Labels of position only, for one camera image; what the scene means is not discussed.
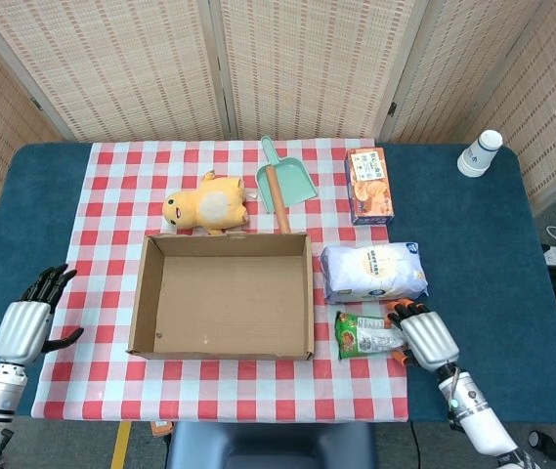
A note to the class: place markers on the lavender tissue pack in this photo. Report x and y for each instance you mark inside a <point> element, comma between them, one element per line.
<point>370,271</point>

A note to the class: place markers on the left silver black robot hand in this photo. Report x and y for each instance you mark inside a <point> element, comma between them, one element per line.
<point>21,327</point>

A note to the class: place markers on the mint green dustpan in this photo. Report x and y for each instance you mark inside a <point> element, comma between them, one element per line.
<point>297,181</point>

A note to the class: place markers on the yellow plush toy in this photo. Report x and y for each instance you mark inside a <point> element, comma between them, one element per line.
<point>209,202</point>

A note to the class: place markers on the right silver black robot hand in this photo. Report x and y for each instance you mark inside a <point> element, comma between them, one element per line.
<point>429,337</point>

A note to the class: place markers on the red white checkered tablecloth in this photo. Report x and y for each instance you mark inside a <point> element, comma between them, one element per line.
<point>111,234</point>

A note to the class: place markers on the stack of white paper cups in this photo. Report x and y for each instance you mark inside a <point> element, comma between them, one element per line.
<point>478,156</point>

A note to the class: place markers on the metal screen hinge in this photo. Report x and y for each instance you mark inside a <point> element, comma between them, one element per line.
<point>392,108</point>
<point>36,103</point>

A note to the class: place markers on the woven folding screen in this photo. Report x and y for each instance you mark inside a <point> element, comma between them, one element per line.
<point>136,63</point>

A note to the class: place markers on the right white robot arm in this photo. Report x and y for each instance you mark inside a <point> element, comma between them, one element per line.
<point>483,420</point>

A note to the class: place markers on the small orange object on floor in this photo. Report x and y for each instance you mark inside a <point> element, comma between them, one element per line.
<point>161,428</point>

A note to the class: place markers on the orange and purple biscuit box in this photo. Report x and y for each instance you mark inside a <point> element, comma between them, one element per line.
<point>369,188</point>

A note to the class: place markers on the blue felt table cover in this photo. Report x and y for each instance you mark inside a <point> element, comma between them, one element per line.
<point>473,254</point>

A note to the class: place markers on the green snack bag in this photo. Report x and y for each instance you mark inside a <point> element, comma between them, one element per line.
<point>355,337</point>

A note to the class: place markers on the open brown cardboard box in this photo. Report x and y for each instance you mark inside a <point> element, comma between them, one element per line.
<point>228,293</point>

